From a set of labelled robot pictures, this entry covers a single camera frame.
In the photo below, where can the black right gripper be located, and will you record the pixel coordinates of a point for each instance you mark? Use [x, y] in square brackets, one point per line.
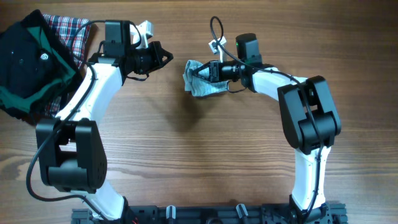
[214, 66]

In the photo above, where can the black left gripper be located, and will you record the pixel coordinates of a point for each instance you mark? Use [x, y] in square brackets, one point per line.
[155, 49]

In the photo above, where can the light blue striped shorts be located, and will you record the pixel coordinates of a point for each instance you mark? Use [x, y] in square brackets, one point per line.
[199, 87]

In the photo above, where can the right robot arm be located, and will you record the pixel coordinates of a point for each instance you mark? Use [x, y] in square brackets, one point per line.
[310, 120]

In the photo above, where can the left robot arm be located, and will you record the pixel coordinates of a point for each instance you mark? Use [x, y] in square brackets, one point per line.
[70, 151]

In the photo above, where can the red plaid folded garment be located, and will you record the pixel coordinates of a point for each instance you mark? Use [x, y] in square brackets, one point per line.
[65, 29]

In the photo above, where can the black green folded garment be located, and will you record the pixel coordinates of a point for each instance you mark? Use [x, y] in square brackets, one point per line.
[36, 67]

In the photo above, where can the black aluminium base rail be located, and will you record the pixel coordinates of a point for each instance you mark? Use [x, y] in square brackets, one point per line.
[330, 213]

